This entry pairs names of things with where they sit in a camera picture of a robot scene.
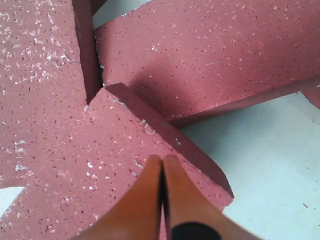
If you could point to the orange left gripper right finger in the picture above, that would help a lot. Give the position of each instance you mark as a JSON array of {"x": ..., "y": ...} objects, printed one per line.
[{"x": 189, "y": 215}]

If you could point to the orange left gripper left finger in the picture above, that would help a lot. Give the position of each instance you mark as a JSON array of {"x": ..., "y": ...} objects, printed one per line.
[{"x": 137, "y": 215}]

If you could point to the angled red brick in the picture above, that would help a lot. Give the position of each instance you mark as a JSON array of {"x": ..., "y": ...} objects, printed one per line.
[{"x": 49, "y": 73}]

